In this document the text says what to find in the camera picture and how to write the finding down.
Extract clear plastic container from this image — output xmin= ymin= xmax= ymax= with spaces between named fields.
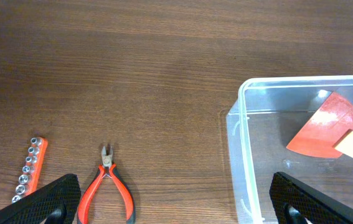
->
xmin=226 ymin=75 xmax=353 ymax=223

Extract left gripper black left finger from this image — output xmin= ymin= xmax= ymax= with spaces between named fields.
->
xmin=0 ymin=174 xmax=81 ymax=224

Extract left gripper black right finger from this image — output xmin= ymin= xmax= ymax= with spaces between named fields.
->
xmin=269 ymin=172 xmax=353 ymax=224

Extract red handled cutter pliers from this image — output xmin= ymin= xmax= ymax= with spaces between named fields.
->
xmin=76 ymin=144 xmax=136 ymax=223

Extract orange scraper wooden handle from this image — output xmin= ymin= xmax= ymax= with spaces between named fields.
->
xmin=286 ymin=92 xmax=353 ymax=159

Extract orange socket bit rail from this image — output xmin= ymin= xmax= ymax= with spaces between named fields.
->
xmin=11 ymin=137 xmax=49 ymax=203

